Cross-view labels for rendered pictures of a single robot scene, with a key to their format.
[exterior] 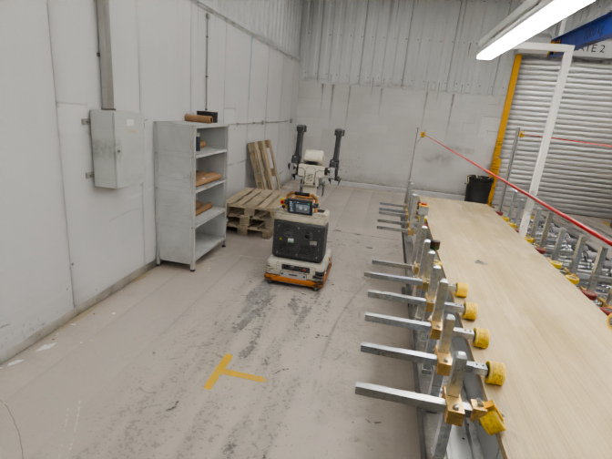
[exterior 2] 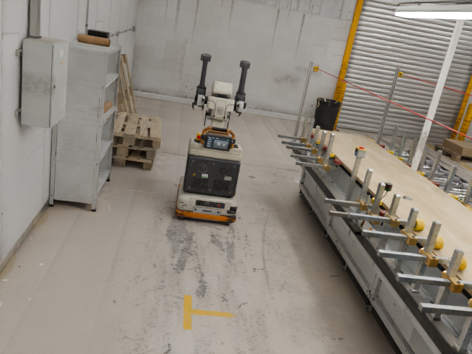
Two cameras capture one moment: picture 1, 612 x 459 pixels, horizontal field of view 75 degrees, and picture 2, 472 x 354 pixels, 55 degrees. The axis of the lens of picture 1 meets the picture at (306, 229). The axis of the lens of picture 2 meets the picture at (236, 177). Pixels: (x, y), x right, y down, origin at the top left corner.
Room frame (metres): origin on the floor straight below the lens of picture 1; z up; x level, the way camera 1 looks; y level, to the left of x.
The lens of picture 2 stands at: (-0.30, 1.27, 2.02)
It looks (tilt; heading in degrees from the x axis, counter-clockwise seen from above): 19 degrees down; 341
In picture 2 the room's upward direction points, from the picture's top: 10 degrees clockwise
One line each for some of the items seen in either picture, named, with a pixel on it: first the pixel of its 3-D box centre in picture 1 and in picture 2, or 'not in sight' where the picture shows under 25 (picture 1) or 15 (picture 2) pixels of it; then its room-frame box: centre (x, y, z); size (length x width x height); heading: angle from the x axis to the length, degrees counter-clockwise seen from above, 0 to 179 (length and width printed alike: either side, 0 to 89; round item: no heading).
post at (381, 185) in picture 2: (421, 276); (373, 213); (2.34, -0.74, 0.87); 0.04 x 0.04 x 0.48; 80
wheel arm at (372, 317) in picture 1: (422, 325); (419, 257); (1.57, -0.54, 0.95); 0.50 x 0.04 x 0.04; 80
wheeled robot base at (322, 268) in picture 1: (300, 263); (206, 197); (4.16, 0.03, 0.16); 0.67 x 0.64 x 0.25; 169
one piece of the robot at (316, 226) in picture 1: (301, 229); (212, 163); (4.07, 0.05, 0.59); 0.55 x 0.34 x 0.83; 79
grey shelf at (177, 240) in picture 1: (194, 192); (86, 122); (4.50, 1.31, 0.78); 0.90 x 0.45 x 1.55; 170
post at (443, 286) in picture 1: (434, 328); (424, 258); (1.60, -0.61, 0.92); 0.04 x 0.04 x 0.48; 80
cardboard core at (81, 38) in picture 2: (198, 118); (94, 40); (4.61, 1.30, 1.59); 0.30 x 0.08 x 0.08; 80
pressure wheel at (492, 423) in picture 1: (491, 419); not in sight; (1.05, -0.63, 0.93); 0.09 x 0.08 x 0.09; 80
